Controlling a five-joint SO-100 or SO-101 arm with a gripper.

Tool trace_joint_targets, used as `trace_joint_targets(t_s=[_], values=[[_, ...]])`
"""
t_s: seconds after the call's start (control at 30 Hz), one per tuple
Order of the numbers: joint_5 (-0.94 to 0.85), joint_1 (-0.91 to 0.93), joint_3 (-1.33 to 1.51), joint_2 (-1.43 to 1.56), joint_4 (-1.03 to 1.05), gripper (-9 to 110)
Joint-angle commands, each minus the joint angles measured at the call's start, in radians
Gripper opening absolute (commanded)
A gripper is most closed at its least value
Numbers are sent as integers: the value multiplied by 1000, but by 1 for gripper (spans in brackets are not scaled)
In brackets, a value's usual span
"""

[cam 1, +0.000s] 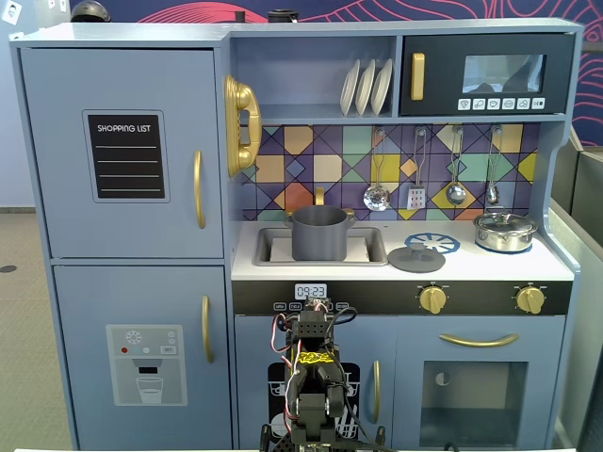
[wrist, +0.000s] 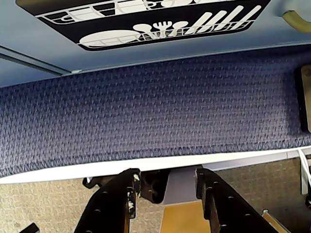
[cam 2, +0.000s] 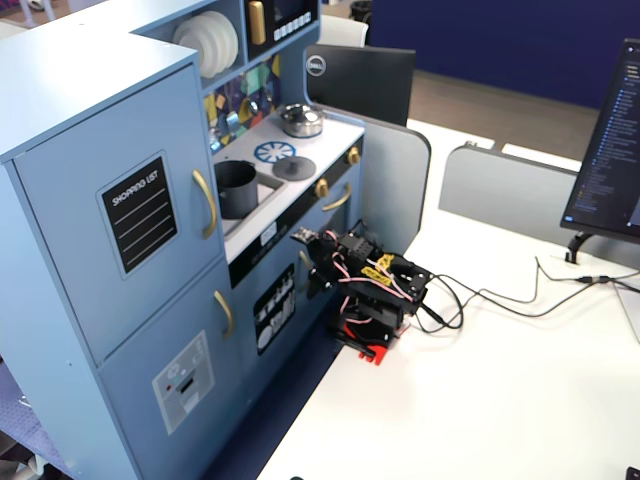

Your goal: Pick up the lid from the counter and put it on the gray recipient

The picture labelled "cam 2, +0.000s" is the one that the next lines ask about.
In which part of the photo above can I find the red table clamp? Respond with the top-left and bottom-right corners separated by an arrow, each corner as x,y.
327,319 -> 411,368

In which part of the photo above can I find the black toy microwave door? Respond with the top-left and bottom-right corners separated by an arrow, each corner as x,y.
246,0 -> 321,61

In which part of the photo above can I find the gray desk divider panel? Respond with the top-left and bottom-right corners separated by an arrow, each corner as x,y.
319,102 -> 432,251
438,144 -> 640,256

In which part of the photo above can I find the black Dell monitor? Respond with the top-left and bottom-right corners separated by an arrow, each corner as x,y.
303,43 -> 417,129

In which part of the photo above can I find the white chair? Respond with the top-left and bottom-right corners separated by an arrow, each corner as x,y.
317,13 -> 370,49

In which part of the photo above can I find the shiny steel pot lid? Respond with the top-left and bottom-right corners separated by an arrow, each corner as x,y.
278,103 -> 327,126

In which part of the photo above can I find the thin black cable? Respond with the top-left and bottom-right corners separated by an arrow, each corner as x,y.
429,255 -> 584,307

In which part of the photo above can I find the blue wooden toy kitchen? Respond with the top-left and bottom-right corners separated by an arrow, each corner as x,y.
0,0 -> 366,480

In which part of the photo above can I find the gray ice dispenser sticker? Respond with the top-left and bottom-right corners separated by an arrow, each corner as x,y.
152,329 -> 216,435

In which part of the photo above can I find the gold freezer door handle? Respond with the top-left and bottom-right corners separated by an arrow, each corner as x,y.
213,290 -> 235,339

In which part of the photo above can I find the gray cylindrical recipient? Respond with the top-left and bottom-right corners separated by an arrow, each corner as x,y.
213,159 -> 260,220

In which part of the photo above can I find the gold dishwasher door handle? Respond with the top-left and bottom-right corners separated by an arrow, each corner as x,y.
298,249 -> 314,294

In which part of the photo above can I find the white toy plate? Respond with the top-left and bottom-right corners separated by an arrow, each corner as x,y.
202,10 -> 240,69
192,13 -> 232,74
172,19 -> 222,80

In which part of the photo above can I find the gold oven door handle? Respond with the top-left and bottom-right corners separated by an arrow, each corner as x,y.
322,181 -> 353,213

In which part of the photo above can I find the black monitor with lit screen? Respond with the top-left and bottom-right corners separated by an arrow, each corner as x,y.
559,37 -> 640,246

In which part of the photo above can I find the black dishwasher dishes sticker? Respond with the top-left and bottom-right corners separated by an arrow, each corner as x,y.
253,263 -> 297,356

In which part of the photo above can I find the blue textured floor mat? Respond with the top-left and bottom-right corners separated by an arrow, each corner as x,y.
0,357 -> 76,480

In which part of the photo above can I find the black shopping list sticker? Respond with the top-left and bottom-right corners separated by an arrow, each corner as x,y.
101,157 -> 179,275

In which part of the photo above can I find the gray toy sink basin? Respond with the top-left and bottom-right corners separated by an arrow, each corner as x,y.
219,172 -> 289,239

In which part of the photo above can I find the stainless steel toy pot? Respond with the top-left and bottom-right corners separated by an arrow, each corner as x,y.
279,113 -> 326,139

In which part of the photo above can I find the black cable with inline connector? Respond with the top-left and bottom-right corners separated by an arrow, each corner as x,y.
414,272 -> 640,334

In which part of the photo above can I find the silver flat stand plate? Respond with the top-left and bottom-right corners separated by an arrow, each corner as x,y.
613,282 -> 640,345

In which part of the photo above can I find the gray round lid with knob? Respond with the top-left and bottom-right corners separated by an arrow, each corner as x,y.
273,155 -> 316,180

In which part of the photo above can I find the gold fridge door handle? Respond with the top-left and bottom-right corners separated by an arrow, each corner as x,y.
192,168 -> 219,240

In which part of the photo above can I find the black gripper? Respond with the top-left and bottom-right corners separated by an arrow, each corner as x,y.
305,230 -> 354,300

